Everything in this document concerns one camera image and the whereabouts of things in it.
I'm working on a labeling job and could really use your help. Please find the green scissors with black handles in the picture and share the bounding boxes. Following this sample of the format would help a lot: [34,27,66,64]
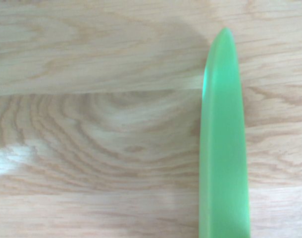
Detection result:
[198,27,251,238]

